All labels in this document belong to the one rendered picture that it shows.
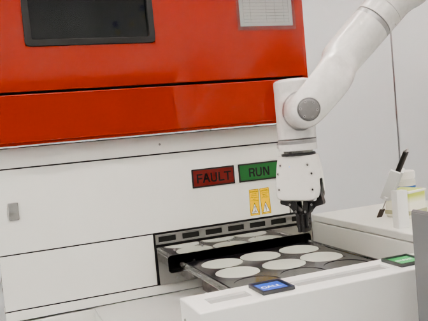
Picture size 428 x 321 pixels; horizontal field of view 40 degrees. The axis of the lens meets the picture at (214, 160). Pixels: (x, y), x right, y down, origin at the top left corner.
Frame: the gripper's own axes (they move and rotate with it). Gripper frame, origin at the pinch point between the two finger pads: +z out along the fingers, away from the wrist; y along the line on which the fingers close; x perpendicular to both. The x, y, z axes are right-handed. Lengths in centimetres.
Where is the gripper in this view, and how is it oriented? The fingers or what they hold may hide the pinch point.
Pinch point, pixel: (304, 222)
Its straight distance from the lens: 131.6
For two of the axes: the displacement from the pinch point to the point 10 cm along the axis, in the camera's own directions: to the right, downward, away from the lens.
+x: 6.0, -0.9, 7.9
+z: 0.9, 9.9, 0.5
